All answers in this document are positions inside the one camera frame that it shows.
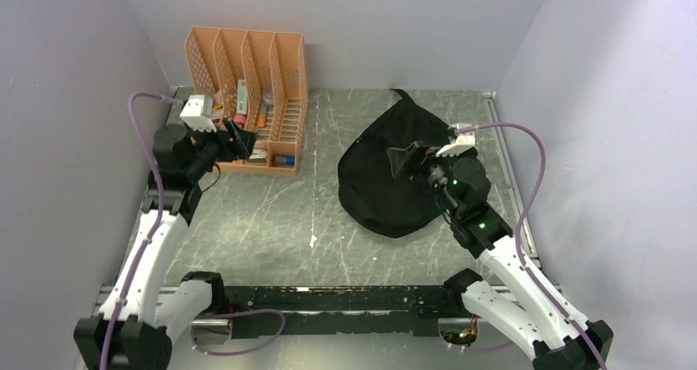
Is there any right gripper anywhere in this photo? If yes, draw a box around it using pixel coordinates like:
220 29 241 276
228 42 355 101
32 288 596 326
388 140 464 218

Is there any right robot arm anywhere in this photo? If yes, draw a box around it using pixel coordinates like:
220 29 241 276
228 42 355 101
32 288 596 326
387 141 613 369

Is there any teal stationery box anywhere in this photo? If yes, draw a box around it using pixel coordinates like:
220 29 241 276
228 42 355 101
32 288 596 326
235 79 249 115

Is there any white tape dispenser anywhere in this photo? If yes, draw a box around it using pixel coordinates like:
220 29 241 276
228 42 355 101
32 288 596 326
247 149 268 164

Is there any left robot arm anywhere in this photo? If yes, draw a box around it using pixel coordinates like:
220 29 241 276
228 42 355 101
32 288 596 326
73 118 257 369

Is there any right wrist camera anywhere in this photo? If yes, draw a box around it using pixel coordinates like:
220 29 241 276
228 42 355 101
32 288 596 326
436 123 477 157

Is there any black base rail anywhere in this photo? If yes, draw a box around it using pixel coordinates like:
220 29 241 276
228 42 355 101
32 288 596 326
191 285 472 339

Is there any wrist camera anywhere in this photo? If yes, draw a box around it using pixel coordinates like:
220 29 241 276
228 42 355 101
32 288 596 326
436 123 477 157
179 95 217 132

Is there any black student backpack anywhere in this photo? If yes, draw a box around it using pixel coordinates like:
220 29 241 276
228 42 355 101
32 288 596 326
337 89 450 238

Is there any aluminium frame rail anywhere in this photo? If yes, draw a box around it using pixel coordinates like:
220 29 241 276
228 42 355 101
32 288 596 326
197 285 468 318

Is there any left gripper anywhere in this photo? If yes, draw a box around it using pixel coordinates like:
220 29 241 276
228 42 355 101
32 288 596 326
183 117 257 180

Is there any peach plastic desk organizer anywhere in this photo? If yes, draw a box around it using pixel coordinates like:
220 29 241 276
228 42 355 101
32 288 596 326
185 26 309 177

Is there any orange marker pen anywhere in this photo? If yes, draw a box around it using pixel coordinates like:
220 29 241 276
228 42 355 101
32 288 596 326
256 98 274 128

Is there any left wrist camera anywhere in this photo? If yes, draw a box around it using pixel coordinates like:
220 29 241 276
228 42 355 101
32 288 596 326
179 95 217 132

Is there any blue cap item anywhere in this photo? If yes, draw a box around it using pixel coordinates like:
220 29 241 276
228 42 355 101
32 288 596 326
275 155 296 167

